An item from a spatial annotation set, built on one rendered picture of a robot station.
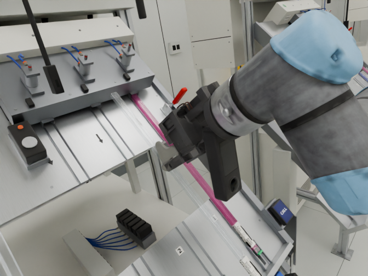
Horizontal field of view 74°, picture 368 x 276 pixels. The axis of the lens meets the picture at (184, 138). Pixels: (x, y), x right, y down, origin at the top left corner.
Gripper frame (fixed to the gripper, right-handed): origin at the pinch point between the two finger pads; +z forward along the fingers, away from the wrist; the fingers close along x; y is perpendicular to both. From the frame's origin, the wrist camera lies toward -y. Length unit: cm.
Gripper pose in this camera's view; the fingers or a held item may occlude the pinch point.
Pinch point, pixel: (171, 166)
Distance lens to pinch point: 49.6
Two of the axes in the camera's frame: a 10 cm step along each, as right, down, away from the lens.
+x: -6.9, 3.7, -6.2
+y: -5.2, -8.5, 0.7
